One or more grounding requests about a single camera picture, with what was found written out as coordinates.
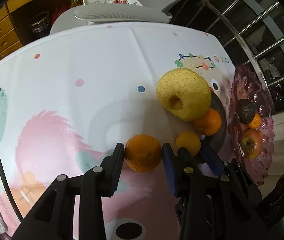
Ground yellowish mandarin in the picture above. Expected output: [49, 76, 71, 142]
[176, 131, 202, 157]

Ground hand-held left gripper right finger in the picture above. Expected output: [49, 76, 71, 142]
[162, 143, 270, 240]

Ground metal window bars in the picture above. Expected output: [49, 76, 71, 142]
[167, 0, 284, 113]

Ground purple glass plate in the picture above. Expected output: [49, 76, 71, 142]
[227, 64, 276, 187]

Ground wooden desk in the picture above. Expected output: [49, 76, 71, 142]
[0, 0, 119, 58]

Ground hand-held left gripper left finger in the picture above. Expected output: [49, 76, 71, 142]
[12, 142, 125, 240]

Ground cartoon printed tablecloth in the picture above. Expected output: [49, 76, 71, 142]
[0, 22, 235, 240]

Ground red-yellow apple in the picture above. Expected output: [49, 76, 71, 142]
[240, 128, 264, 160]

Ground grey office chair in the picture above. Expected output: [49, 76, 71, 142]
[49, 0, 223, 37]

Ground dark avocado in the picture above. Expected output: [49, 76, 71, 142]
[237, 99, 255, 125]

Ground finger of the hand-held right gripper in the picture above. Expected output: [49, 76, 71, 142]
[199, 145, 262, 198]

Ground orange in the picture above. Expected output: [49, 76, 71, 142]
[193, 107, 223, 136]
[124, 134, 163, 172]
[247, 113, 261, 130]

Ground wastebasket with dark liner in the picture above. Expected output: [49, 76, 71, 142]
[28, 11, 50, 33]

